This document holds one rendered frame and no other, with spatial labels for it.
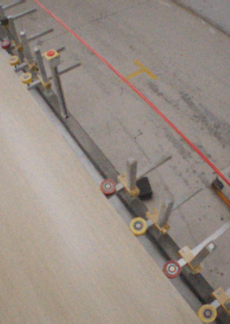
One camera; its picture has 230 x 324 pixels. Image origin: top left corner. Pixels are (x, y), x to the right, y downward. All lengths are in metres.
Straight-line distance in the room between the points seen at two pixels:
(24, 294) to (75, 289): 0.23
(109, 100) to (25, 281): 2.12
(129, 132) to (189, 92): 0.84
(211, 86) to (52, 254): 2.53
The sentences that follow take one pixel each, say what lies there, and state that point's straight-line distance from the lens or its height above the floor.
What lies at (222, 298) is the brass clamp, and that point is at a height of 0.85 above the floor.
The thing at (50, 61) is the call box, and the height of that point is 1.20.
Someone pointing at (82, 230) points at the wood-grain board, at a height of 0.90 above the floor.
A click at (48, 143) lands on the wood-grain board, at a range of 1.65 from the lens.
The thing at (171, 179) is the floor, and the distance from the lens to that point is 2.53.
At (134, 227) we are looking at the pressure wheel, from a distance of 1.37.
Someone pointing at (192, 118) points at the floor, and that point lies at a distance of 2.95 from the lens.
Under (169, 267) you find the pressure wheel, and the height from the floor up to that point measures 0.90.
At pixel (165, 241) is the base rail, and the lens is 1.58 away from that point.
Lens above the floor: 2.20
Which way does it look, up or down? 59 degrees down
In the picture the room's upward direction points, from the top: 3 degrees counter-clockwise
